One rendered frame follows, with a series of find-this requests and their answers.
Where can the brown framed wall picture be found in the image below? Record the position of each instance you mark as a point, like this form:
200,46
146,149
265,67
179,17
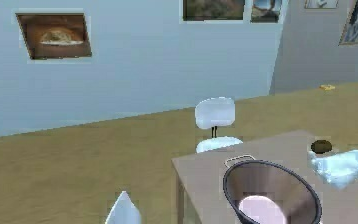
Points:
55,36

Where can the blue sky framed picture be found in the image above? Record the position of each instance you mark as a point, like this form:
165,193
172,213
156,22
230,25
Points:
266,10

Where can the white office chair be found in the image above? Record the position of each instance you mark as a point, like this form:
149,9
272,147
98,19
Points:
215,113

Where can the pale framed wall picture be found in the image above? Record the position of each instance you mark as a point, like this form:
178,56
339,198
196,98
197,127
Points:
321,3

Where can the small yellow object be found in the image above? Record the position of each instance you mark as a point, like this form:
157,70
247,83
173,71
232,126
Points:
327,87

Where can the pale blue glass bowl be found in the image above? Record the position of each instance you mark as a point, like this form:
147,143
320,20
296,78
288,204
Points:
342,166

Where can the dark blue framed picture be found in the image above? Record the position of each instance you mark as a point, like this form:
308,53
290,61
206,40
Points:
356,22

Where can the dark steel cooking pot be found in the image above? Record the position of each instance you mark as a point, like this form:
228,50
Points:
270,191

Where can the dark landscape framed picture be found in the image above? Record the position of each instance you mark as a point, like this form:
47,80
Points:
213,9

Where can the grey dining table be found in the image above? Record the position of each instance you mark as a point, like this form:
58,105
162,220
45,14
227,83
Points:
203,180

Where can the brown round food item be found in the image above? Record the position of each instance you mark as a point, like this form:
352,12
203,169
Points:
321,146

